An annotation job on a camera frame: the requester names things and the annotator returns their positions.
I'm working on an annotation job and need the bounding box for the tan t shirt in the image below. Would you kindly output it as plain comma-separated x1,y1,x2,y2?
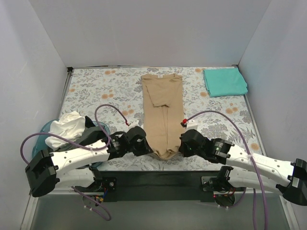
142,73,184,160

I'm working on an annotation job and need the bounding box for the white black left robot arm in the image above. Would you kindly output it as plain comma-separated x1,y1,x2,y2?
25,126,153,197

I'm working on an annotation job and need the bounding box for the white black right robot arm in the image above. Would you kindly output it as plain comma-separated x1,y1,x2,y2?
179,120,307,206

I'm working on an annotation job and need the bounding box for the grey crumpled t shirt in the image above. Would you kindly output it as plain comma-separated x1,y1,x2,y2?
75,126,106,146

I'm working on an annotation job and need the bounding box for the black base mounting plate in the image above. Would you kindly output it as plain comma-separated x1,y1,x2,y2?
74,171,247,202

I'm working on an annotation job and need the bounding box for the black crumpled t shirt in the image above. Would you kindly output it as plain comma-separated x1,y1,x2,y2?
84,116,96,128

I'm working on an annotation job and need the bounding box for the floral patterned table mat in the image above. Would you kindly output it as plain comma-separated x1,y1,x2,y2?
61,67,264,154

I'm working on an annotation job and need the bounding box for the white crumpled t shirt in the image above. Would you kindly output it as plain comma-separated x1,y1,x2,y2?
45,111,85,150

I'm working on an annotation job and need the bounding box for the folded teal t shirt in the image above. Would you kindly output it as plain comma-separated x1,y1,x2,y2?
203,68,248,97

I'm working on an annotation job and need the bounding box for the teal translucent laundry basket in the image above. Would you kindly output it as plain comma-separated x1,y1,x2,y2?
32,119,110,169

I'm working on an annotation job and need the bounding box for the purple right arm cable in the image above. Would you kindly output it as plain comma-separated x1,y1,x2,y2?
182,110,267,230

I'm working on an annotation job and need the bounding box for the aluminium extrusion rail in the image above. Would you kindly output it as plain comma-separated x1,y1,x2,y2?
30,173,288,196

